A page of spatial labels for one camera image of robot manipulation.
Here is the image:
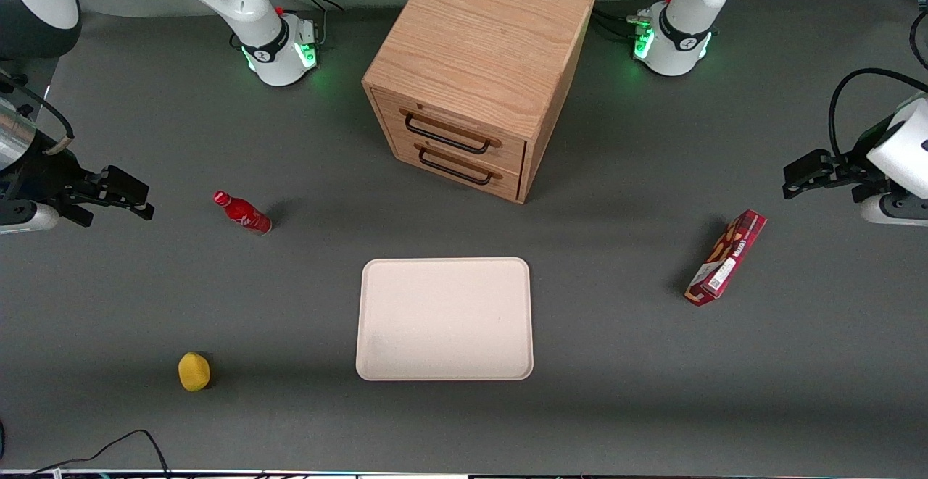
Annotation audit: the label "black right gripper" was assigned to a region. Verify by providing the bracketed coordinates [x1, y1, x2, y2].
[33, 147, 155, 228]

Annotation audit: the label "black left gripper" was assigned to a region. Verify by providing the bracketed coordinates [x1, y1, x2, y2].
[782, 147, 890, 203]

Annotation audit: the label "red coke bottle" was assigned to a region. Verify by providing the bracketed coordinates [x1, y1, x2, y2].
[213, 190, 273, 236]

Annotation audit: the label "beige plastic tray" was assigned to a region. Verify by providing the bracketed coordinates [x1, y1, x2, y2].
[355, 257, 535, 382]

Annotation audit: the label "red snack box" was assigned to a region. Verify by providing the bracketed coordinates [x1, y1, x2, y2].
[684, 209, 768, 307]

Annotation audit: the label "yellow lemon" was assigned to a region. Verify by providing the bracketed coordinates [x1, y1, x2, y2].
[178, 352, 212, 393]

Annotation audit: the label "oak wooden drawer cabinet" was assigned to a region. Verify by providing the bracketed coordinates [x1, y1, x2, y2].
[362, 0, 596, 205]

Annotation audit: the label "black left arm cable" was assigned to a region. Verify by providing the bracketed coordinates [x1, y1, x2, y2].
[829, 68, 928, 161]

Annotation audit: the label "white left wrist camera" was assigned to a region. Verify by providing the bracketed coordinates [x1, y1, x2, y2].
[861, 193, 928, 228]

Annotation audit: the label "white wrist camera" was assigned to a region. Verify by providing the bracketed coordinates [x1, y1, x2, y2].
[0, 202, 60, 236]
[861, 193, 928, 228]

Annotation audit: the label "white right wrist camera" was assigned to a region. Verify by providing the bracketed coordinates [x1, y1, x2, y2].
[0, 202, 60, 236]

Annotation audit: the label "black loose table cable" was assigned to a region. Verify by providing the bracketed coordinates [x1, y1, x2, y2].
[22, 430, 172, 479]

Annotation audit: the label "black left base cables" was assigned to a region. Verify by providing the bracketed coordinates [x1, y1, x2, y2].
[591, 0, 676, 39]

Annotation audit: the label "black wire drawer handle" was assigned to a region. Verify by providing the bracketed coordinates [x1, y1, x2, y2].
[418, 147, 494, 186]
[404, 113, 492, 155]

